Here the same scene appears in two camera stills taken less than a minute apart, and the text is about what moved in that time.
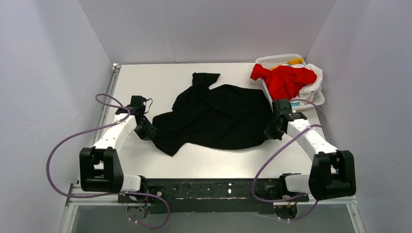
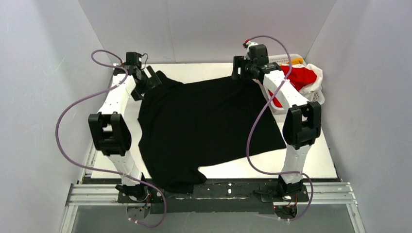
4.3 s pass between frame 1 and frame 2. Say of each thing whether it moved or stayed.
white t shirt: stayed
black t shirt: moved
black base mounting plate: stayed
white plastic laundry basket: stayed
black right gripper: moved
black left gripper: moved
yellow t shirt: stayed
